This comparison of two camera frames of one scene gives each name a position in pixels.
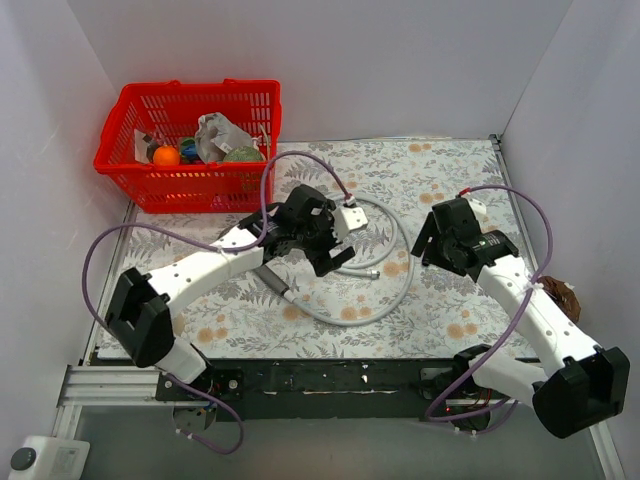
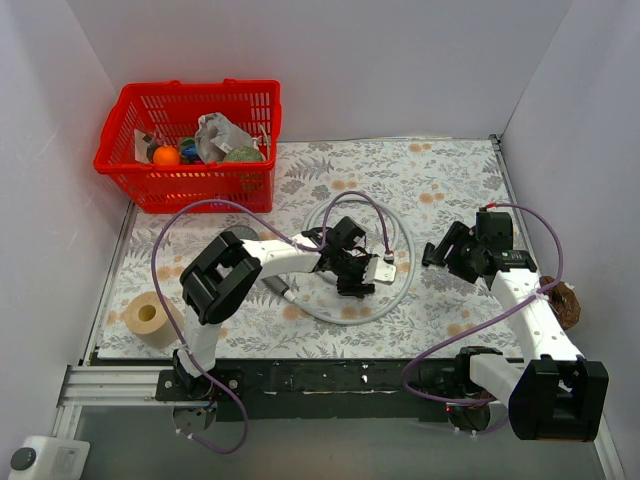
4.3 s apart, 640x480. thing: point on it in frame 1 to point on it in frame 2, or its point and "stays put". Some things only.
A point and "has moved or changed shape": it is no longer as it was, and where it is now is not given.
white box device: (50, 458) stays put
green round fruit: (243, 153) stays put
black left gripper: (323, 248) to (353, 276)
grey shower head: (275, 282) stays put
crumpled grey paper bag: (215, 136) stays put
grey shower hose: (395, 227) has moved or changed shape
